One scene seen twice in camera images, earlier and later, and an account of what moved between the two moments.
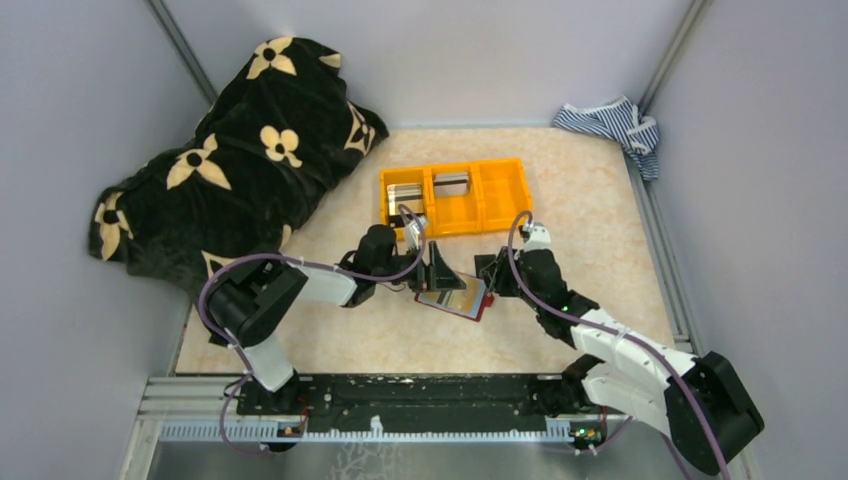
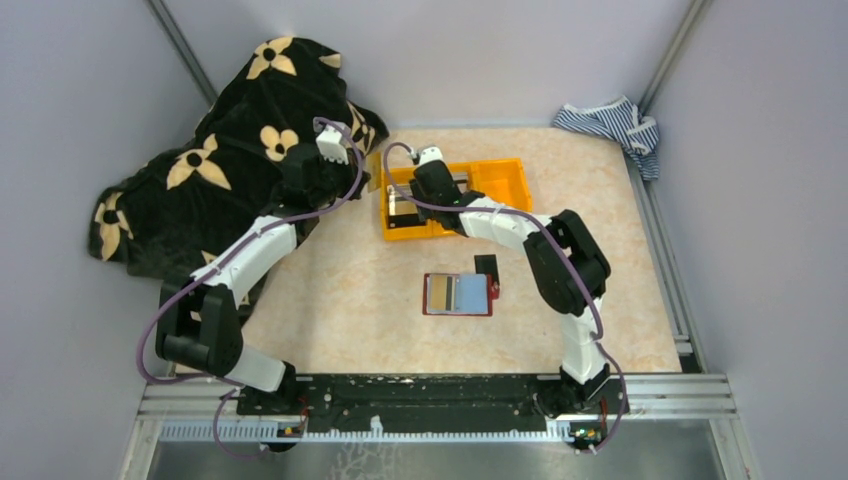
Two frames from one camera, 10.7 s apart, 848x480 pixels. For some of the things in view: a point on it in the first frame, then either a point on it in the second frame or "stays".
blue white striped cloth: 621,120 stays
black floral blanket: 280,125 stays
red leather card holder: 469,303 stays
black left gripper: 438,275 → 347,169
